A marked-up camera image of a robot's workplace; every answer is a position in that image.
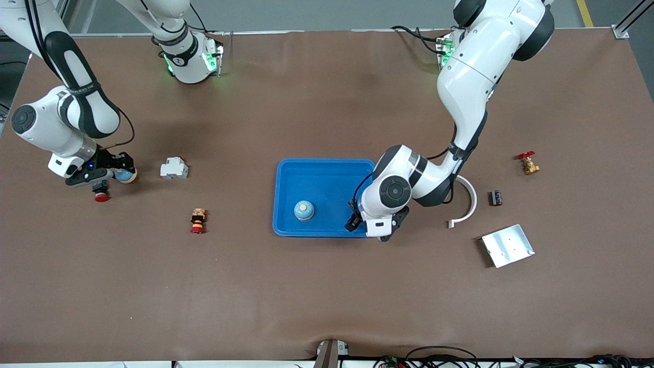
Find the paper table cover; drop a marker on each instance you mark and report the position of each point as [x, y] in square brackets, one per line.
[327, 296]

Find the aluminium frame post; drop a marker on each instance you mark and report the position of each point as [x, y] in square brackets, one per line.
[621, 32]

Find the blue call bell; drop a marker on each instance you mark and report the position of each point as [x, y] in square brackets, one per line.
[304, 213]
[126, 177]

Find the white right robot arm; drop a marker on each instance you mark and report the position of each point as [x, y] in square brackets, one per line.
[46, 133]

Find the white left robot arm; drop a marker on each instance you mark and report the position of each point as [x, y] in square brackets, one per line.
[475, 76]

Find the black terminal block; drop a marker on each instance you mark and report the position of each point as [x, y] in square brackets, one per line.
[353, 208]

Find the silver metal plate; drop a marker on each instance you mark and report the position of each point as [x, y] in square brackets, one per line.
[508, 246]

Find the white curved bracket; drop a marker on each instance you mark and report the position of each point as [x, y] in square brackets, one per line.
[474, 204]

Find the white circuit breaker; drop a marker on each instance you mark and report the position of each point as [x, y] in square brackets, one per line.
[173, 169]

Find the black red push button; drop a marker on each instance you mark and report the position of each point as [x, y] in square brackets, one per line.
[101, 197]

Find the blue plastic tray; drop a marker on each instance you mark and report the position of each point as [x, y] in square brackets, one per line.
[317, 179]

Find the orange red button switch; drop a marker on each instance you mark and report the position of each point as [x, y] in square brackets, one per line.
[197, 220]

